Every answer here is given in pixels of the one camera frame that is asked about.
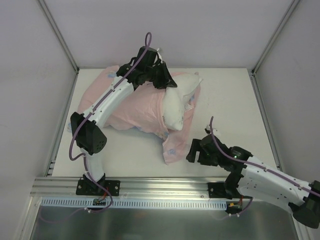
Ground white pillow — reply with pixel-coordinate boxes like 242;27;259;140
162;72;203;131

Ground blue and pink printed pillowcase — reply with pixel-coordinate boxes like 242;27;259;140
66;65;202;166

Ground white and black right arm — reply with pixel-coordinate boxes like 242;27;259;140
186;135;320;229

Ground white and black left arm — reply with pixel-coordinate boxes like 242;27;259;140
69;46;177;195

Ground shiny metal front plate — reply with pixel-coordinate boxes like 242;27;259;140
31;201;300;240

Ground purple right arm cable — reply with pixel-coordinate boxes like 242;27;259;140
209;116;320;196

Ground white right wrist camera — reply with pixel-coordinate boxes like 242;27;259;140
204;126;221;137

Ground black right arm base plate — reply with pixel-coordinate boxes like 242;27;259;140
207;182;251;200

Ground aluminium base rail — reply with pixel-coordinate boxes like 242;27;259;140
30;176;226;200

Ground right aluminium corner post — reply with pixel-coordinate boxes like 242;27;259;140
251;0;301;76

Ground aluminium corner post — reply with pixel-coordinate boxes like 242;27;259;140
37;0;80;73
251;0;301;76

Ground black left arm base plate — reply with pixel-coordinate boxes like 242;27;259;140
75;177;121;197

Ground white slotted cable duct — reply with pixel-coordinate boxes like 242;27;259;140
40;197;227;211

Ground left aluminium corner post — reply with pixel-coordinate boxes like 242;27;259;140
37;0;80;73

